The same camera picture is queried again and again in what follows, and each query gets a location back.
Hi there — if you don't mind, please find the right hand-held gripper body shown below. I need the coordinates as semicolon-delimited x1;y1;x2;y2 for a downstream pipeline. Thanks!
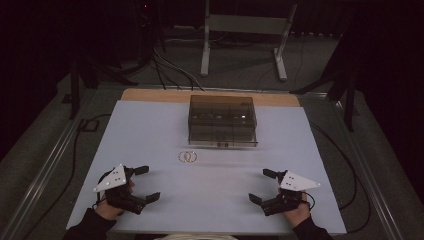
260;170;322;217

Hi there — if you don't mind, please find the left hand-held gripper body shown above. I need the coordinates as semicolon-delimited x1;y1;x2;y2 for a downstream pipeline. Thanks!
93;163;148;215

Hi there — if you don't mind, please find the dark transparent drawer box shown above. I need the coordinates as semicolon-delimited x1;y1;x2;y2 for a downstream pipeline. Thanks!
187;94;259;148

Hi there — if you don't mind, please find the person's right hand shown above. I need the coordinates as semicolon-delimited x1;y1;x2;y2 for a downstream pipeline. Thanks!
282;192;312;230

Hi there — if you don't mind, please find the person's left hand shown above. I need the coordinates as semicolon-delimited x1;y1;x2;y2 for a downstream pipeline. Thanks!
94;198;127;221

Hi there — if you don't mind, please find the white table mat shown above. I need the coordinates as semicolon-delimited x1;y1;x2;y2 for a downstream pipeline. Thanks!
65;99;348;235

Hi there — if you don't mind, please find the black tripod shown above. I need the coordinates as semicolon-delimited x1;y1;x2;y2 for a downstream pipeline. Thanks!
289;29;361;133
61;54;139;121

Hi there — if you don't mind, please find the grey metal stand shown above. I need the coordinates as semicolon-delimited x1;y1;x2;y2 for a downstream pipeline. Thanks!
199;0;298;82

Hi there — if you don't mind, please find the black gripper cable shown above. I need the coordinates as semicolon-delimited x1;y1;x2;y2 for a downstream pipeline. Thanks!
301;190;316;211

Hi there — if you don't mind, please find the black floor cable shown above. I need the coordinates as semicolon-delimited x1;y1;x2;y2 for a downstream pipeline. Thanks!
309;121;372;234
23;113;112;240

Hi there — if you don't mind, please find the aluminium floor rail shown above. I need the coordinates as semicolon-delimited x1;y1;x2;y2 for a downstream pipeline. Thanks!
0;89;98;240
333;99;405;240

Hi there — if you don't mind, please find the bundle of floor cables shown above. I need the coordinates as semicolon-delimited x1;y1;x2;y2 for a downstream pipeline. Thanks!
151;49;205;92

